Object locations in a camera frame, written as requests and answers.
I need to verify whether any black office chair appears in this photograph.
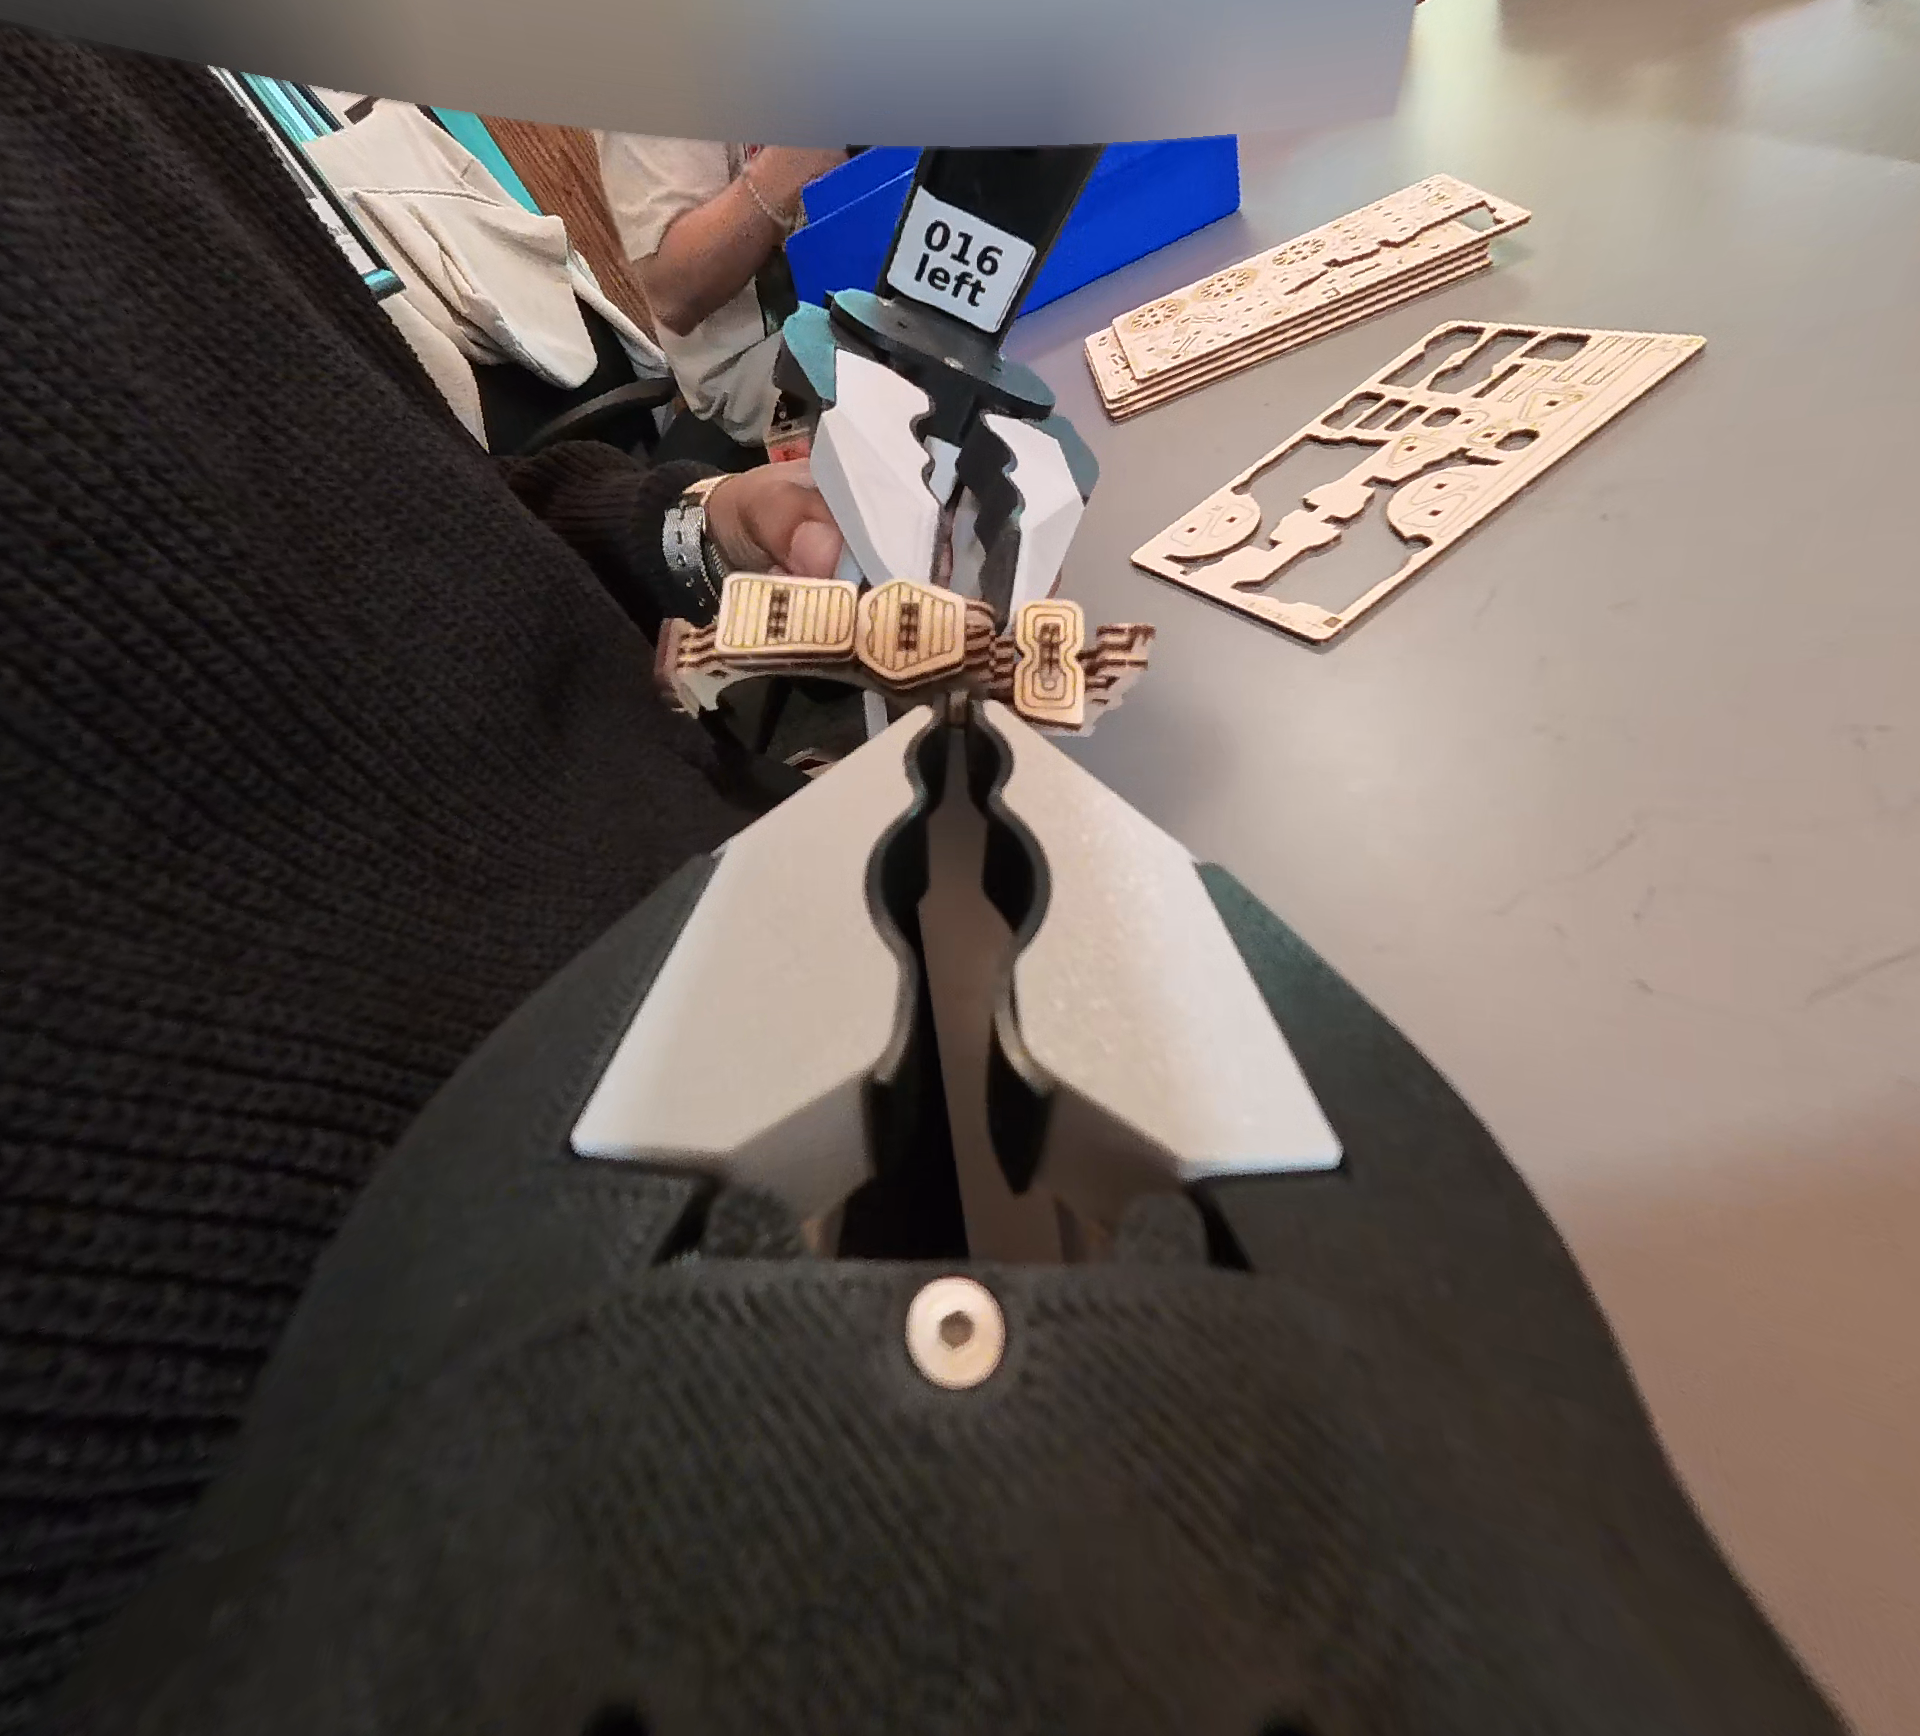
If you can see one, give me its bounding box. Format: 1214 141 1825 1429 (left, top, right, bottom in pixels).
480 309 683 456

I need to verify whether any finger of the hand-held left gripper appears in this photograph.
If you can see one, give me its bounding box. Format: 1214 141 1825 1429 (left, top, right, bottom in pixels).
959 408 1099 606
771 309 961 597

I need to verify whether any person's left hand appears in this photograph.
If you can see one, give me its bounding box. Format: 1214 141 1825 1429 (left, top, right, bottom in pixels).
715 469 850 590

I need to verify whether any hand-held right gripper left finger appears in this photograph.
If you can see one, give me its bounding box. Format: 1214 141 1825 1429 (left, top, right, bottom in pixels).
569 710 949 1257

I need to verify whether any grey desk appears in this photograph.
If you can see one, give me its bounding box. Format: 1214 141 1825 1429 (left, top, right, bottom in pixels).
990 0 1920 1736

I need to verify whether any person's left forearm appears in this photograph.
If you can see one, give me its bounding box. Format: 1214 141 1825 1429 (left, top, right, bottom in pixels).
501 441 707 636

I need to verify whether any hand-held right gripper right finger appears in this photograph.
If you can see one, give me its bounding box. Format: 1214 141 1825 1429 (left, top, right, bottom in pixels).
972 710 1343 1244

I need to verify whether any punched wooden puzzle sheet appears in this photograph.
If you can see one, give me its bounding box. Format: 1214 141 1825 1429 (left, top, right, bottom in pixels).
1128 320 1709 645

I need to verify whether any blue plastic bin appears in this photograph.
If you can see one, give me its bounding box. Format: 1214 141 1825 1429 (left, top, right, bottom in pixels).
785 133 1243 320

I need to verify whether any white jacket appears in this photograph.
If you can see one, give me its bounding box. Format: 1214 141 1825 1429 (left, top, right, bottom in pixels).
291 86 669 448

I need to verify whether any silver wristwatch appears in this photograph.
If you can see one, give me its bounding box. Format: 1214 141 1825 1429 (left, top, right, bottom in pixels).
660 471 738 619

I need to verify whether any stack of wooden puzzle sheets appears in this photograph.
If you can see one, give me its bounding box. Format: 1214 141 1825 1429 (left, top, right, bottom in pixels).
1081 171 1536 421

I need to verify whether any wooden puzzle model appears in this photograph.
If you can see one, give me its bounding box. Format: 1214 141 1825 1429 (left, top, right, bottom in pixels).
655 571 1158 730

